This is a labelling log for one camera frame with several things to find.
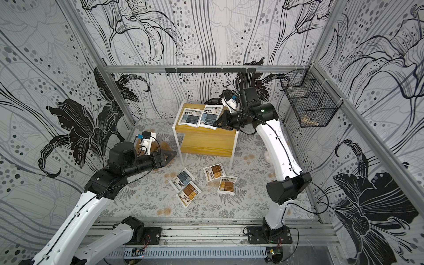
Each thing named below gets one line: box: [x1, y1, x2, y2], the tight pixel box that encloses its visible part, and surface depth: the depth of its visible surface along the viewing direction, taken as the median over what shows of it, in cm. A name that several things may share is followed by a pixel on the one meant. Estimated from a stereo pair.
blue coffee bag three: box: [168, 167, 196, 194], surface depth 92 cm
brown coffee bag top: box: [203, 162, 226, 183], surface depth 92 cm
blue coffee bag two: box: [198, 104, 225, 131], surface depth 72 cm
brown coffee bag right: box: [216, 175, 238, 196], surface depth 88 cm
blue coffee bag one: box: [177, 107, 203, 128], surface depth 76 cm
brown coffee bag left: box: [175, 180, 202, 209], surface depth 85 cm
